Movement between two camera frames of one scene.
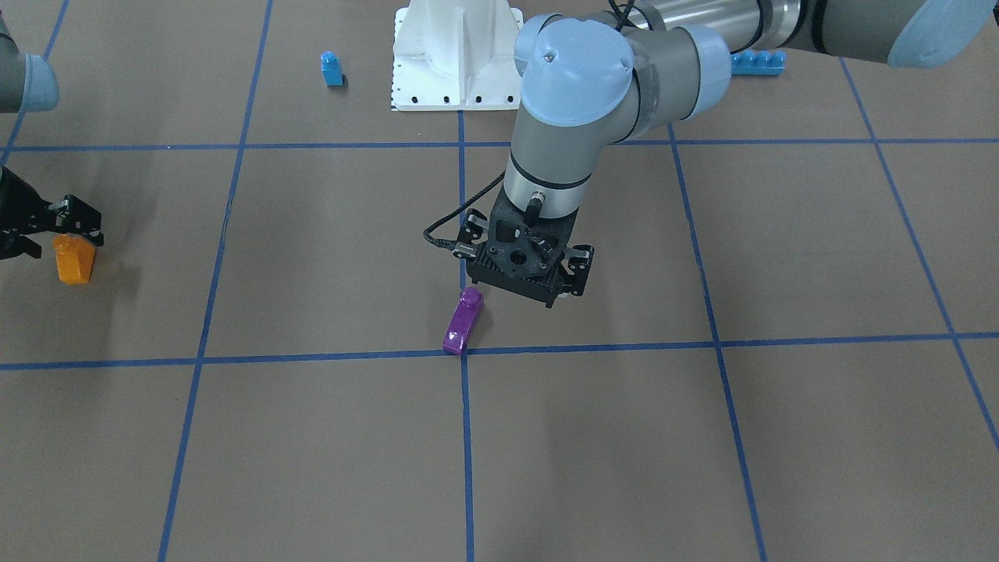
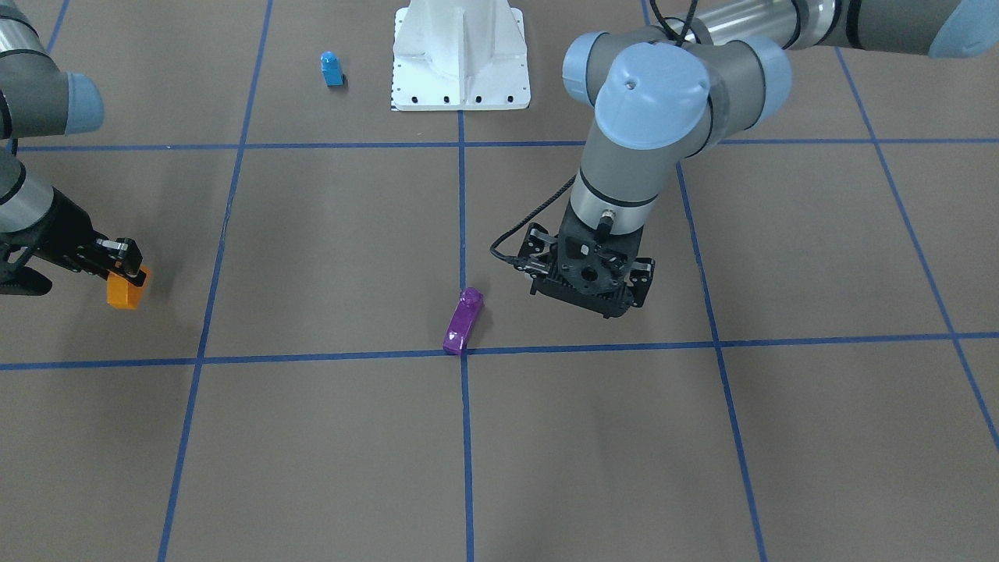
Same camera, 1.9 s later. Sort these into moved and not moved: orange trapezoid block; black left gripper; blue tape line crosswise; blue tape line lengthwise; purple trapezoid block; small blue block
Moved: orange trapezoid block; black left gripper
Not moved: purple trapezoid block; blue tape line lengthwise; small blue block; blue tape line crosswise
